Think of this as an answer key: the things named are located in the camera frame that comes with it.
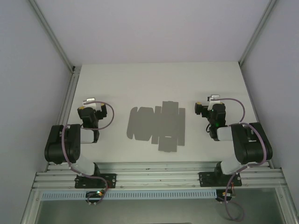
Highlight aluminium mounting rail beam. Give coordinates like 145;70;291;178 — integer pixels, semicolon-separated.
32;161;287;191

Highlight light blue slotted cable duct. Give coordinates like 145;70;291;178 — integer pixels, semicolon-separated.
40;189;217;201

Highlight grey cardboard box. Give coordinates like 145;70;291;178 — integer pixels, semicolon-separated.
126;100;186;153

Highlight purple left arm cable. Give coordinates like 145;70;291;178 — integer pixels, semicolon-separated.
61;101;115;206

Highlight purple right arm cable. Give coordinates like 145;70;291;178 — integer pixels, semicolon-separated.
218;98;268;221

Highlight small black circuit board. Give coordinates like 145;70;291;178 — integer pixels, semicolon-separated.
85;190;106;204
216;188;237;203

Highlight aluminium frame post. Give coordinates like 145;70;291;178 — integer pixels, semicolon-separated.
28;0;76;73
237;0;279;66

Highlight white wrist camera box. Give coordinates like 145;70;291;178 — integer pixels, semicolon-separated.
208;94;221;109
82;98;97;108

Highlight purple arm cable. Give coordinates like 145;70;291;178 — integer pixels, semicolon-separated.
61;101;115;206
218;98;268;221

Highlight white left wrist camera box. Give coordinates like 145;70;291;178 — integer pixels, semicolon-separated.
82;98;97;108

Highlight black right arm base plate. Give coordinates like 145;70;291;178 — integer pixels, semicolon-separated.
199;171;242;188

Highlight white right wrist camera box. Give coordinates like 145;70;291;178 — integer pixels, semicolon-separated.
208;94;221;109

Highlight aluminium table side rail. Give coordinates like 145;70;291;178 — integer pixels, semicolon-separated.
55;67;82;128

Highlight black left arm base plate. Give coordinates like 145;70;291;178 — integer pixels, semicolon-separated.
74;173;117;189

